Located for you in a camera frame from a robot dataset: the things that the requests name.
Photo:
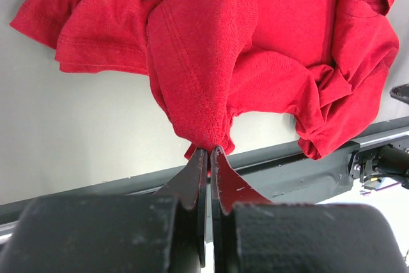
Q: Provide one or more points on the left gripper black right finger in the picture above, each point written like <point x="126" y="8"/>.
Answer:
<point x="227" y="189"/>

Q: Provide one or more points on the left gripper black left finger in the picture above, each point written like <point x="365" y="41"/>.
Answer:
<point x="189" y="187"/>

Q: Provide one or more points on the red t-shirt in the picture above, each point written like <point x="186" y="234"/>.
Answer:
<point x="325" y="62"/>

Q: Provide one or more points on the black mounting plate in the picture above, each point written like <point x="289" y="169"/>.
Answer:
<point x="280" y="173"/>

